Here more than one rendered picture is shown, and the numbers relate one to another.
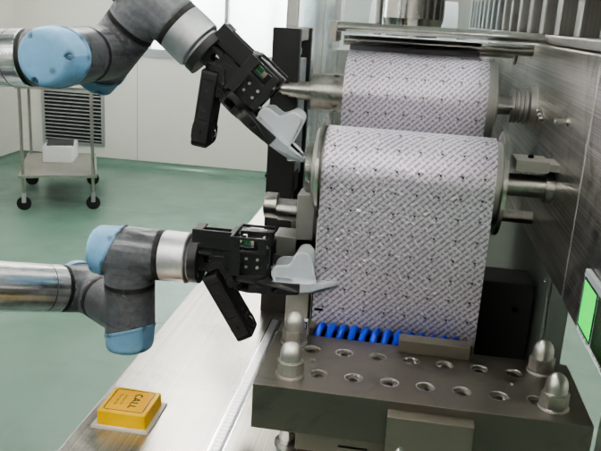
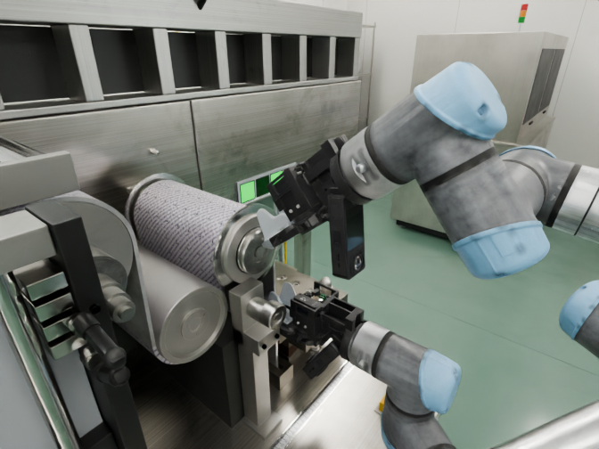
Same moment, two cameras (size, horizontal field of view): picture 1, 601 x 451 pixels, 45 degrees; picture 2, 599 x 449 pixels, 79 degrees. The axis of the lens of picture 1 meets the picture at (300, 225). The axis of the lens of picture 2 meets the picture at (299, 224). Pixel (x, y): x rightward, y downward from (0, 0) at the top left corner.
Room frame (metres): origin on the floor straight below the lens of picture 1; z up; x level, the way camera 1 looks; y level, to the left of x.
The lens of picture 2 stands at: (1.46, 0.30, 1.54)
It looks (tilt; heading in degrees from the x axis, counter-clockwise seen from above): 26 degrees down; 211
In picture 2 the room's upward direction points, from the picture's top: straight up
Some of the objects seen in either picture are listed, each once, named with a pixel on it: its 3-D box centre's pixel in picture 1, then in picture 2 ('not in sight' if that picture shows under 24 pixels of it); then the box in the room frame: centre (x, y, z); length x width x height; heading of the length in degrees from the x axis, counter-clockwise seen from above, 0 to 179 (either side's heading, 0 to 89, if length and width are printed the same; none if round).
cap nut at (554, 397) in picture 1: (555, 390); not in sight; (0.79, -0.31, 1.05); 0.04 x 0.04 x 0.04
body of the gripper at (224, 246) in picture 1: (233, 258); (327, 322); (1.01, 0.09, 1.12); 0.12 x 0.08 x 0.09; 82
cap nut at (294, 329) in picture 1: (294, 327); not in sight; (0.93, 0.00, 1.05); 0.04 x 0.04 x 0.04
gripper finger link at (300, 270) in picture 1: (303, 271); (286, 295); (0.98, -0.01, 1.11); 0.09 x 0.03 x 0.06; 81
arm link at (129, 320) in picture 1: (123, 310); (412, 426); (1.04, 0.26, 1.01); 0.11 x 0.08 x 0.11; 45
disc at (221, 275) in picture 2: (322, 167); (250, 248); (1.06, -0.03, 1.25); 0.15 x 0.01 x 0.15; 172
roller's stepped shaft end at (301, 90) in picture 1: (295, 89); (110, 301); (1.31, 0.02, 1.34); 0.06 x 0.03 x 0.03; 82
